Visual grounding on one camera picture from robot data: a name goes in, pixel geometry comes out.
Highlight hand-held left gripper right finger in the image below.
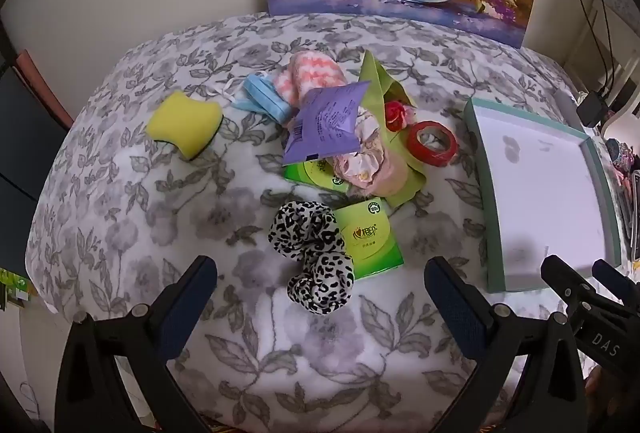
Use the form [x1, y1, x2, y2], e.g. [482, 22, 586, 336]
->
[424, 257, 586, 433]

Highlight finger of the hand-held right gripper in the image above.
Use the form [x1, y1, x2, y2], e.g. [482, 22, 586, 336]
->
[592, 259, 640, 309]
[541, 254, 596, 314]

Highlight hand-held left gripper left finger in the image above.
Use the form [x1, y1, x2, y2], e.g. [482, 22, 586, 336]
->
[55, 255, 218, 433]

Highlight white tray with green rim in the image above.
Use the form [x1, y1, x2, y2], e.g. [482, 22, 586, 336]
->
[462, 97, 623, 295]

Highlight green tissue packet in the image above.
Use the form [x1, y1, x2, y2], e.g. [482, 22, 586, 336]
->
[284, 158, 351, 194]
[332, 198, 405, 281]

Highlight leopard print scrunchie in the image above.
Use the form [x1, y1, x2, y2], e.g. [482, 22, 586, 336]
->
[269, 201, 357, 316]

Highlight pink lace scrunchie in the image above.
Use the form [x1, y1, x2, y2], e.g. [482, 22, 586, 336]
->
[330, 105, 411, 194]

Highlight red tape roll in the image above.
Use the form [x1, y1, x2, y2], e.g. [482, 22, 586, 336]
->
[405, 121, 459, 168]

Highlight yellow sponge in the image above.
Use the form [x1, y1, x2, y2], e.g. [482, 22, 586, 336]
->
[146, 92, 224, 161]

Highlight red fabric rose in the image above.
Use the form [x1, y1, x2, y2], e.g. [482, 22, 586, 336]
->
[384, 100, 416, 134]

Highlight blue face mask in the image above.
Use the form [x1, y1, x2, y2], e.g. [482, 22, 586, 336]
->
[210, 73, 292, 124]

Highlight purple cloth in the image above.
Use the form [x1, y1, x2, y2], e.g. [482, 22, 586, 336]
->
[282, 81, 372, 166]

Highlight green cloth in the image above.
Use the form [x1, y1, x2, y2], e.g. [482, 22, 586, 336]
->
[359, 50, 428, 208]

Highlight coral white zigzag fluffy cloth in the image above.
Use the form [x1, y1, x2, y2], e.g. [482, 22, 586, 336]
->
[272, 51, 346, 108]

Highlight grey floral blanket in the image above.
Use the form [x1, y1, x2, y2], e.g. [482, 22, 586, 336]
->
[25, 13, 626, 433]

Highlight colourful glitter rolls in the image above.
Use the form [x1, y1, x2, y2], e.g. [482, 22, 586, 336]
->
[606, 138, 640, 174]

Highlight black charger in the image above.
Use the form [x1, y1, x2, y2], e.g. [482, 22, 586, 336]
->
[576, 92, 608, 128]

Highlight green yellow printed pack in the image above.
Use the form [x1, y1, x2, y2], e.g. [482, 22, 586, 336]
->
[0, 267, 35, 313]

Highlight dark cabinet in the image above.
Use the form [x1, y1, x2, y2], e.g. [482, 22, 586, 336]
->
[0, 50, 76, 281]

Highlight black cable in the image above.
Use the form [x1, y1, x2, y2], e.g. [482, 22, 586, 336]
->
[571, 0, 617, 96]

